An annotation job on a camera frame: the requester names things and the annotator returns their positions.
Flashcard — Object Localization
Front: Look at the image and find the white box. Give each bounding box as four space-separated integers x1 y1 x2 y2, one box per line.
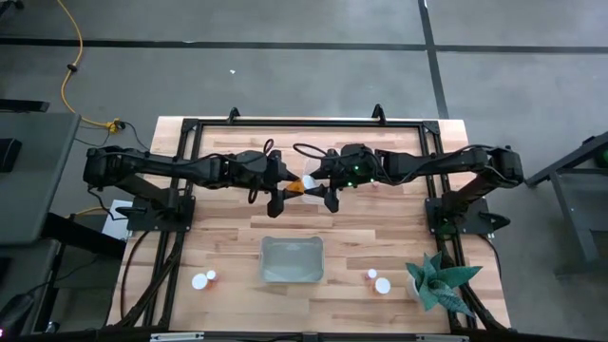
101 199 135 241

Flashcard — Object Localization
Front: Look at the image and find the large orange bottle white cap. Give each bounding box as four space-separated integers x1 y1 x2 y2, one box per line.
286 174 318 196

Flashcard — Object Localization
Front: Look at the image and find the grey desk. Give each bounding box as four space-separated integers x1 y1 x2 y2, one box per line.
0 111 82 246

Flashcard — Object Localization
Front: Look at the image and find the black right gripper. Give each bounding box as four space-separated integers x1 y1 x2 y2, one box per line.
305 142 382 214

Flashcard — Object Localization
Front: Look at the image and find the black device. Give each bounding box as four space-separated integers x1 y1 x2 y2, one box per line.
0 137 23 174

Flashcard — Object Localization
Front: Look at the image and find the green succulent plant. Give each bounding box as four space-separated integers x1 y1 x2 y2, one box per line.
405 251 484 319

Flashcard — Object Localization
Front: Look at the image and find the grey metal stand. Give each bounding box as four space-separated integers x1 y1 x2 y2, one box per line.
524 131 608 277

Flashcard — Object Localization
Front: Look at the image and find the black desk beam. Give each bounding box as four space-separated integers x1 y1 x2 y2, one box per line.
42 212 127 260

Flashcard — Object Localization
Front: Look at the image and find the black aluminium table frame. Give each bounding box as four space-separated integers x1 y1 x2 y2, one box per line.
106 116 512 333

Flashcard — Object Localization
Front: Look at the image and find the silver bracket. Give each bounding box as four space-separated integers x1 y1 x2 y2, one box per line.
416 334 469 342
150 332 205 342

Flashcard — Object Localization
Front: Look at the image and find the white plastic bin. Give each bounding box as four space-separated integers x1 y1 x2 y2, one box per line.
258 236 326 285

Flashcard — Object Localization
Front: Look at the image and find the white plant pot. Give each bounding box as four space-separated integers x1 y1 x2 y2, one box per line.
406 274 423 301

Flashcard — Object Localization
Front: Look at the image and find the black bar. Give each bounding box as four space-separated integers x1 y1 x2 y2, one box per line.
0 98 51 114

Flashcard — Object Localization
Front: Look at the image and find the yellow extension cable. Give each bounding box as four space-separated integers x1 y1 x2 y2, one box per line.
56 0 123 134

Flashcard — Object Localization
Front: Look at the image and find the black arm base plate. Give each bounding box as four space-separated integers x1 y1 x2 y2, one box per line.
116 194 197 234
425 196 512 236

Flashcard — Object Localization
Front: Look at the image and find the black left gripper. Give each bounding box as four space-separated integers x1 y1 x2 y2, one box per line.
235 149 300 219

